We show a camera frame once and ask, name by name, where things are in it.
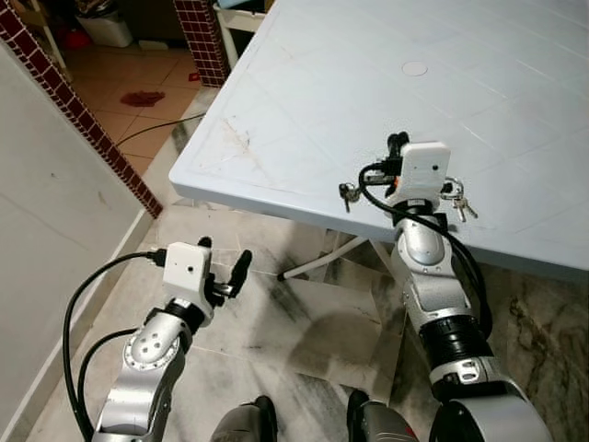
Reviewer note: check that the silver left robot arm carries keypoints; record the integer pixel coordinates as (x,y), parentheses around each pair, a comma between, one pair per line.
(147,354)

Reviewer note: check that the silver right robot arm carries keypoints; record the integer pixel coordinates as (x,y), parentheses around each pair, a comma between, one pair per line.
(419,258)

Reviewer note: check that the small dark key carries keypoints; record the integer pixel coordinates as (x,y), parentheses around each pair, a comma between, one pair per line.
(348,194)

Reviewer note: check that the white folding table legs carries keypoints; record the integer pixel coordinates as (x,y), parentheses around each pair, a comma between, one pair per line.
(322,258)

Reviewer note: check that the grey left robot leg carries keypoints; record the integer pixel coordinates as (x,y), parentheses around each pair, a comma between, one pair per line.
(248,424)

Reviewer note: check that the white stool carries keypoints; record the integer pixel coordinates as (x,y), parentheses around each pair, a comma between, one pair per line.
(241,23)

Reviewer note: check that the maroon tiled pillar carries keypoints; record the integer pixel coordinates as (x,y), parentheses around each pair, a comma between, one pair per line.
(202,41)

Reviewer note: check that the white bin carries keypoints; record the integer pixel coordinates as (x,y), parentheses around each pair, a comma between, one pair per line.
(106,29)

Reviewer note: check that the small red object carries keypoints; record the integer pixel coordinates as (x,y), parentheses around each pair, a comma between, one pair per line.
(75,39)

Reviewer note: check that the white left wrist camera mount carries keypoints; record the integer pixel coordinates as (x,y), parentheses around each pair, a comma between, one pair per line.
(187,272)

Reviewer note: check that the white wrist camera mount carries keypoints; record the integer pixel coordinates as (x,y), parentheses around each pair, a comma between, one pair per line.
(187,272)
(425,173)

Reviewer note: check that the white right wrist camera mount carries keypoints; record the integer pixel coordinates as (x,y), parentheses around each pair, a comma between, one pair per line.
(425,173)

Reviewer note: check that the maroon tiled wall edge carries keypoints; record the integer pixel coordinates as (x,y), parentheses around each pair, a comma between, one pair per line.
(83,115)

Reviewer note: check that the wooden frame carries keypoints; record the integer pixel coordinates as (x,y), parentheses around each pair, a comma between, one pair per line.
(51,32)

